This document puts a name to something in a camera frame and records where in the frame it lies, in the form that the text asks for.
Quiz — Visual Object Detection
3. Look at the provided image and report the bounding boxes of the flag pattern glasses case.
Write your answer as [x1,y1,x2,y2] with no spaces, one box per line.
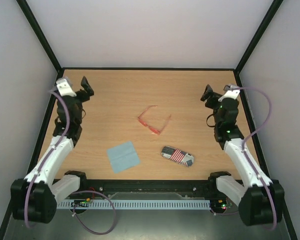
[161,146,195,167]

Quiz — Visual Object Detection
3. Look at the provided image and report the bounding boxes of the pink translucent sunglasses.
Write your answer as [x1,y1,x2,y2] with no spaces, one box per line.
[137,105,172,136]

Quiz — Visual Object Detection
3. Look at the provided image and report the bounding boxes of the light blue cleaning cloth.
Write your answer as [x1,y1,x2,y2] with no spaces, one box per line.
[106,141,140,174]

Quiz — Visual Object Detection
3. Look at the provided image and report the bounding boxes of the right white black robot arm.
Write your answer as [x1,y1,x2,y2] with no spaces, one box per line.
[200,84,285,231]

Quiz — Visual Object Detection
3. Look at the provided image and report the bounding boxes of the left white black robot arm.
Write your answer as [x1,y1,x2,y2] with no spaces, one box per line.
[10,76,94,227]

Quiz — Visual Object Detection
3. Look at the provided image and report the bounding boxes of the right green circuit board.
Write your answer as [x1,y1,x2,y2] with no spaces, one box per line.
[210,198,233,213]

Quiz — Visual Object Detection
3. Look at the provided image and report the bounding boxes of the left black circuit board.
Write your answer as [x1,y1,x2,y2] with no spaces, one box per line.
[69,198,94,208]

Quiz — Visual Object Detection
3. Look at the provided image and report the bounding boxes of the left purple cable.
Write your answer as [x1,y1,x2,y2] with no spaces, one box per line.
[24,87,116,236]

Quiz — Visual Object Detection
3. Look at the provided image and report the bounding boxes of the purple cable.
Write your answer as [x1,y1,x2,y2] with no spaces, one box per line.
[211,86,278,231]
[24,87,116,236]

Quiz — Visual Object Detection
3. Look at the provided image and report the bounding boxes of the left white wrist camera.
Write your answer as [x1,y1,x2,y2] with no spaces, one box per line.
[56,77,77,97]

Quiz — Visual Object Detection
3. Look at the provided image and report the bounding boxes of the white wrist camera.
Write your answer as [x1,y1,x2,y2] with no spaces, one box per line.
[56,77,77,97]
[218,84,240,102]

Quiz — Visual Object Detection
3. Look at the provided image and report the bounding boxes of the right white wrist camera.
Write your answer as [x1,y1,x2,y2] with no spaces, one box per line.
[218,84,240,102]

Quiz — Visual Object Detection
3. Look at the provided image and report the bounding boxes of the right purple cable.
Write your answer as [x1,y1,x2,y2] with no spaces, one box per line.
[211,86,278,231]

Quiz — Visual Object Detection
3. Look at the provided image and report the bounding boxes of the black frame post left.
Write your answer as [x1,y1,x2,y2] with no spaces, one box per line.
[16,0,63,73]

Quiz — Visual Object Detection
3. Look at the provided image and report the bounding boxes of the black frame post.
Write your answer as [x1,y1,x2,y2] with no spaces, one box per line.
[235,0,284,75]
[16,0,63,73]

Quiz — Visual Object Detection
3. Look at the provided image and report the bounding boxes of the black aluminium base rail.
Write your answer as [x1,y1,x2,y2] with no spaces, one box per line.
[85,179,218,198]

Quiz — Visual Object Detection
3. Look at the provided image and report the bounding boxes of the light blue slotted cable duct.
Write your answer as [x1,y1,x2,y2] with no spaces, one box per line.
[57,199,211,210]

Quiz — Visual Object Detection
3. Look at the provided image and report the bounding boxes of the black frame post right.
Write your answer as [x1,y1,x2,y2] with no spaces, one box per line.
[235,0,284,75]

